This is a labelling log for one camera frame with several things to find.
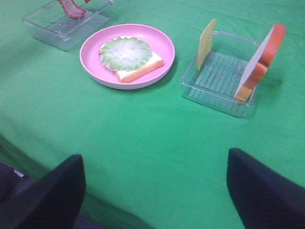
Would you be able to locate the bread slice in right tray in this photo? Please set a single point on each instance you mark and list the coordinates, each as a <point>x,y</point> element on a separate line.
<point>260,62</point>

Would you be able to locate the green lettuce leaf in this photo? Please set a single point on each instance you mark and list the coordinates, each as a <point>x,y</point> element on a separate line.
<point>125,54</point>

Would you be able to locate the yellow cheese slice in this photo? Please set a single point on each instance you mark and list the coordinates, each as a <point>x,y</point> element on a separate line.
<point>205,43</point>

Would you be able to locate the left clear plastic tray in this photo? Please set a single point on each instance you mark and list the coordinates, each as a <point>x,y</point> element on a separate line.
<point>51,25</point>

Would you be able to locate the bread slice from tray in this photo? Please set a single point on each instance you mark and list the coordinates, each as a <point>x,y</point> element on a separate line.
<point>154,63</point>

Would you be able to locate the pink round plate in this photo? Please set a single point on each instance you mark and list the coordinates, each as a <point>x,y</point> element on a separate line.
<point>159,43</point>

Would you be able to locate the clear plastic tray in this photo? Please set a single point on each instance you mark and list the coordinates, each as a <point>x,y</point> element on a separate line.
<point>214,83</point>
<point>51,25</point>

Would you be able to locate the right clear plastic tray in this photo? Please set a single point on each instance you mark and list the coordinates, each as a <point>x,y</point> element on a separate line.
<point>214,83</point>

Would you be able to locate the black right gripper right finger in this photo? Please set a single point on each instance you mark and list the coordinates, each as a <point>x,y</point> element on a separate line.
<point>263,198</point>

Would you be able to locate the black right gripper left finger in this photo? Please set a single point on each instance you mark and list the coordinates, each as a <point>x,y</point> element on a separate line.
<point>53,202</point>

